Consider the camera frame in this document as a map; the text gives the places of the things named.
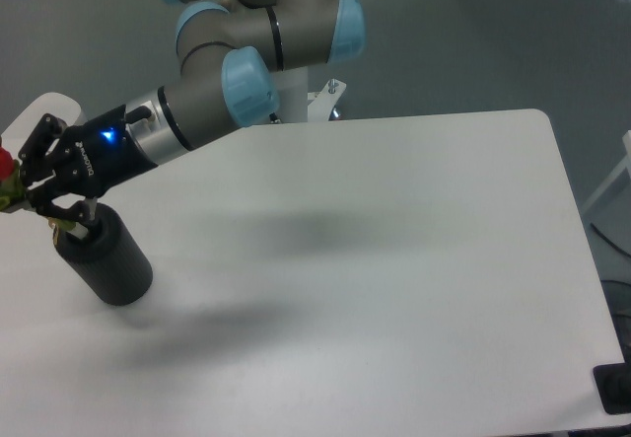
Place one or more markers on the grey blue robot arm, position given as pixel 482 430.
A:
pixel 227 51

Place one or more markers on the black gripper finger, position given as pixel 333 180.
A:
pixel 34 166
pixel 41 199

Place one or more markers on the red tulip bouquet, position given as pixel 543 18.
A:
pixel 13 197

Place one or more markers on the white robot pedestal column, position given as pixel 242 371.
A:
pixel 292 88

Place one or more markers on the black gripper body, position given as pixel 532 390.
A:
pixel 91 158

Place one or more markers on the black box at table edge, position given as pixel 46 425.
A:
pixel 613 386

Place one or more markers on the white pedestal base frame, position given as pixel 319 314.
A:
pixel 322 105

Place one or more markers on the black cylindrical vase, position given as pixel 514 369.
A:
pixel 108 260

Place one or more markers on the white frame at right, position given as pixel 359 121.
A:
pixel 612 185

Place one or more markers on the white rounded chair back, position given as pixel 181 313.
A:
pixel 56 104

